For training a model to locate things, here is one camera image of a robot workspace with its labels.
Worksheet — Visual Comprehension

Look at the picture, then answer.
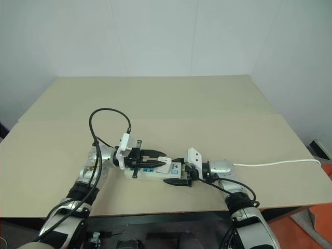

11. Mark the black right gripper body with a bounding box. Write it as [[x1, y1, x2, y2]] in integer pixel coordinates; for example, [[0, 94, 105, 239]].
[[181, 163, 198, 188]]

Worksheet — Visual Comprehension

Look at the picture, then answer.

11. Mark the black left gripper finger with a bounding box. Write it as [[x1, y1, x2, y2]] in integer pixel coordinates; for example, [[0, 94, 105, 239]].
[[140, 149, 164, 157], [140, 160, 165, 169]]

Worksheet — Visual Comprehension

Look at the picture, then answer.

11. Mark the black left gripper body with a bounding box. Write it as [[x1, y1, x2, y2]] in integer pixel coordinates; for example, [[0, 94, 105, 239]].
[[124, 140, 143, 180]]

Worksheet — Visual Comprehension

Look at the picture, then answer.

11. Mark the white power strip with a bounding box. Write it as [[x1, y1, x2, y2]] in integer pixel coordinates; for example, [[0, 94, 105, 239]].
[[124, 161, 188, 183]]

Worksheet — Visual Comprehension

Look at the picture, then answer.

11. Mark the white charger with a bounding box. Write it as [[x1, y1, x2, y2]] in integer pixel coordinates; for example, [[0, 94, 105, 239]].
[[157, 156, 172, 175]]

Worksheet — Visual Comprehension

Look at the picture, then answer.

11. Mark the dark rounded shape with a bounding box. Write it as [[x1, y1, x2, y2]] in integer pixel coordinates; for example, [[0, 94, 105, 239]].
[[116, 239, 142, 249]]

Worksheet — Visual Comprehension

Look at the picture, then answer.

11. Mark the silver metal clamp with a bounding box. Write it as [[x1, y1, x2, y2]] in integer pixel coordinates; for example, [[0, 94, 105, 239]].
[[89, 231, 102, 245]]

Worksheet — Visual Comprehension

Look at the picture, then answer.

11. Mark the dark floor object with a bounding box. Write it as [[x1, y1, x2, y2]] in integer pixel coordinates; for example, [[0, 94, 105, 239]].
[[0, 121, 9, 142]]

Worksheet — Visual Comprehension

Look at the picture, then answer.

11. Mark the black box with white edge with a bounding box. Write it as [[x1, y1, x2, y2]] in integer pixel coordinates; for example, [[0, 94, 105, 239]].
[[309, 138, 332, 160]]

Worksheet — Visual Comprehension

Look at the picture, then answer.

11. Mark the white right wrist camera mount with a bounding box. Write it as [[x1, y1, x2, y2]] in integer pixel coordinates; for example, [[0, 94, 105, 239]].
[[183, 147, 204, 180]]

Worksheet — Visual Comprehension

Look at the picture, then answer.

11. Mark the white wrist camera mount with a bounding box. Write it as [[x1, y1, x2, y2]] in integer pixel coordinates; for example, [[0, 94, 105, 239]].
[[115, 132, 134, 171], [183, 147, 204, 180]]

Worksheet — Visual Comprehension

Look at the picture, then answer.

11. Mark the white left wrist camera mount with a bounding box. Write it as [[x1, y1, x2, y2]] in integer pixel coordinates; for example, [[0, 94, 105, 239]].
[[115, 132, 134, 171]]

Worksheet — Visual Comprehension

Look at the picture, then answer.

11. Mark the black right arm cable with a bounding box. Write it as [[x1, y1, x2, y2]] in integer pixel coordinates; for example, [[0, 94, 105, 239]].
[[196, 175, 261, 249]]

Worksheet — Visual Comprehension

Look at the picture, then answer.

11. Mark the black table frame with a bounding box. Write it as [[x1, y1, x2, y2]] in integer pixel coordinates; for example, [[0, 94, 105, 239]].
[[0, 199, 316, 249]]

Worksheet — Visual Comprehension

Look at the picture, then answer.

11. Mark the white power strip cable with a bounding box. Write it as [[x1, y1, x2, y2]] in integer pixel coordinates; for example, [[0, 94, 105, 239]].
[[232, 159, 322, 167]]

